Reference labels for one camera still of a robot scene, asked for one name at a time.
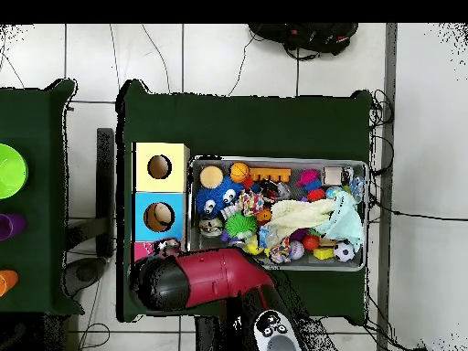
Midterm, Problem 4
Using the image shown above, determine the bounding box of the crushed clear water bottle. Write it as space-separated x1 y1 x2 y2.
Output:
257 224 280 249

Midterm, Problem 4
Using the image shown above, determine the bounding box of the cream waffle cloth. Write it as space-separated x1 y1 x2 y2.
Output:
268 198 338 239

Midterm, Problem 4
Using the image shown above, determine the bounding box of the mint green waffle cloth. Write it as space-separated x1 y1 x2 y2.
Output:
314 189 366 252

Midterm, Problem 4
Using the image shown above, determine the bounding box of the wooden box with three holes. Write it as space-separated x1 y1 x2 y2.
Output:
129 141 191 264

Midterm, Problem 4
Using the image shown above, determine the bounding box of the shallow clear mesh bin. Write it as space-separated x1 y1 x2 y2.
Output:
187 154 368 272

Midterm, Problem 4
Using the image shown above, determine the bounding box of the blue fuzzy monster toy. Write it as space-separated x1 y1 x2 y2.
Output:
195 177 245 218

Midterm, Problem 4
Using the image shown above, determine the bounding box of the green spiky ball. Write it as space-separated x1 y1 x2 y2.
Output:
223 210 259 239

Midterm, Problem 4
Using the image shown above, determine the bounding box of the tan round foam disc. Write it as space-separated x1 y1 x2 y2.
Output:
198 165 225 189

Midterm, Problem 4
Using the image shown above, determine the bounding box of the orange toy basketball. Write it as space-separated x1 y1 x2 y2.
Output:
229 161 251 184

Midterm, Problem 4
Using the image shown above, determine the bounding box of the orange plastic building block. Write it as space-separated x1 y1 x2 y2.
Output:
249 166 293 183

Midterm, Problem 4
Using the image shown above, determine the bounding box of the dark green table cloth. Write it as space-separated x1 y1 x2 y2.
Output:
0 79 85 317
115 79 374 323

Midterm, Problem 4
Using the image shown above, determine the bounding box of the purple cup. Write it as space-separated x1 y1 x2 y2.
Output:
0 213 28 241

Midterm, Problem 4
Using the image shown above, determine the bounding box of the orange cup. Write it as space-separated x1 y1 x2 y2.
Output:
0 269 19 297

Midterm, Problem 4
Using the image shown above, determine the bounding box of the lime green bowl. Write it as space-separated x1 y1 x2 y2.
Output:
0 143 29 200

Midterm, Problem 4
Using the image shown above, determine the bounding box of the small soccer ball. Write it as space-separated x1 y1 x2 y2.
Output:
333 239 356 263

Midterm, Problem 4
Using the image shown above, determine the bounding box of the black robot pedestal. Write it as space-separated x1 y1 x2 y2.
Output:
195 315 228 351

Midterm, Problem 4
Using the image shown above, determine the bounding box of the black cable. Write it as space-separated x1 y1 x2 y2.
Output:
368 193 468 222

